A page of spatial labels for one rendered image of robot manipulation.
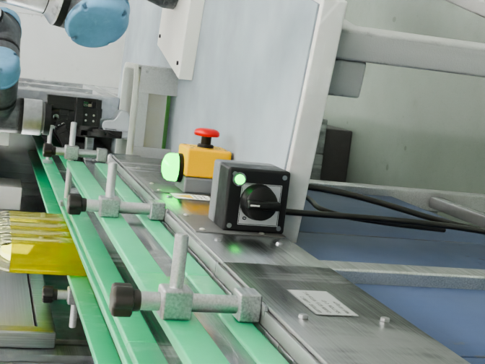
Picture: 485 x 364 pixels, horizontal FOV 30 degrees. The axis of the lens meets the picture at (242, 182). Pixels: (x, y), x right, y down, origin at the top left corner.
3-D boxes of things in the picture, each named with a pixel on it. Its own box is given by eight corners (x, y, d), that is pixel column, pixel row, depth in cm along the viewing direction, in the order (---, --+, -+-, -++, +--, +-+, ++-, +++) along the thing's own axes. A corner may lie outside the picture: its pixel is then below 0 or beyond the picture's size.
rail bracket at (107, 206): (162, 217, 126) (65, 210, 122) (167, 165, 125) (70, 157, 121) (167, 222, 122) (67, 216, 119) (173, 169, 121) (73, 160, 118)
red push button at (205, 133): (190, 147, 143) (192, 126, 143) (213, 149, 144) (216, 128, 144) (195, 150, 139) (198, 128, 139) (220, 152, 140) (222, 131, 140)
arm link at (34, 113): (22, 135, 186) (20, 132, 194) (44, 137, 187) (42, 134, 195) (24, 98, 185) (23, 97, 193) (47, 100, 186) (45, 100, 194)
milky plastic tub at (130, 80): (151, 165, 204) (113, 162, 202) (162, 66, 201) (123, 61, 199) (166, 176, 188) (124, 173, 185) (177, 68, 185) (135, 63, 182)
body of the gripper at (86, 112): (105, 100, 190) (47, 94, 186) (102, 141, 190) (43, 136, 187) (101, 99, 197) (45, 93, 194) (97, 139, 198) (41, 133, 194)
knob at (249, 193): (272, 220, 112) (280, 226, 109) (237, 218, 111) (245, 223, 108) (276, 185, 112) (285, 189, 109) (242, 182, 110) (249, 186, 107)
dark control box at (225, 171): (268, 222, 121) (207, 218, 118) (275, 163, 120) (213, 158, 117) (287, 235, 113) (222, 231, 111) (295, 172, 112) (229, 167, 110)
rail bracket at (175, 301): (253, 313, 82) (106, 308, 79) (263, 234, 81) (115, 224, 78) (265, 327, 78) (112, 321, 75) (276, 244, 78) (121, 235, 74)
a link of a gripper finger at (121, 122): (146, 113, 191) (102, 108, 190) (144, 141, 192) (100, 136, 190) (146, 113, 194) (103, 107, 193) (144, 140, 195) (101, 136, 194)
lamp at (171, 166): (176, 179, 144) (158, 178, 143) (180, 152, 143) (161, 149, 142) (182, 184, 139) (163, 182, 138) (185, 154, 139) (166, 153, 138)
